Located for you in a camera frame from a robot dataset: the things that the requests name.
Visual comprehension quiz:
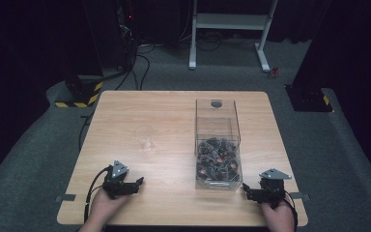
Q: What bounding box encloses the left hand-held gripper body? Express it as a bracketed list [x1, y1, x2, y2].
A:
[102, 159, 133, 199]

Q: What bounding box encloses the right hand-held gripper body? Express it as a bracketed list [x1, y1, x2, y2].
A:
[252, 168, 293, 209]

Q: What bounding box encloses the clear plastic box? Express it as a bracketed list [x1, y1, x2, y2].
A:
[194, 98, 243, 191]

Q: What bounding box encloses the person's left hand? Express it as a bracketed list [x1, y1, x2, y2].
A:
[88, 188, 130, 224]

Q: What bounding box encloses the person's right hand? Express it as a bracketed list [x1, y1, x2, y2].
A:
[260, 199, 296, 232]

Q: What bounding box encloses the grey tape strip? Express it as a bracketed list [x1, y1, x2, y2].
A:
[291, 191, 311, 201]
[54, 193, 77, 203]

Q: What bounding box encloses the pile of dark small packets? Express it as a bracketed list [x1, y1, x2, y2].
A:
[195, 137, 242, 182]

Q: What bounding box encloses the clear glass cup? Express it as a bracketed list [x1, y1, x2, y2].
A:
[133, 125, 157, 154]

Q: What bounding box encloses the black pillar with striped base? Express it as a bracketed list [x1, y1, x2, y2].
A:
[54, 0, 104, 109]

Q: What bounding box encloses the dark equipment rack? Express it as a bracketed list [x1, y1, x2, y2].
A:
[115, 0, 140, 72]

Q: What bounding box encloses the white metal stand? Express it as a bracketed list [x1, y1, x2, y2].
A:
[188, 0, 278, 73]

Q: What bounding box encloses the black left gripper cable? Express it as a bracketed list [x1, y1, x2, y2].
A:
[83, 165, 112, 223]

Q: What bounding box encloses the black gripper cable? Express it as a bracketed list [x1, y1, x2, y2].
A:
[83, 165, 112, 223]
[283, 189, 300, 232]

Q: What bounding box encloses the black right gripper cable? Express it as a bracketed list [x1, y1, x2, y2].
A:
[283, 189, 300, 232]

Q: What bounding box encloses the black floor cable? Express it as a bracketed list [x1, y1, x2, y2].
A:
[113, 42, 152, 92]

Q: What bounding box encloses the bundle of black cables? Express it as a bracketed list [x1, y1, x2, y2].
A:
[179, 29, 259, 53]

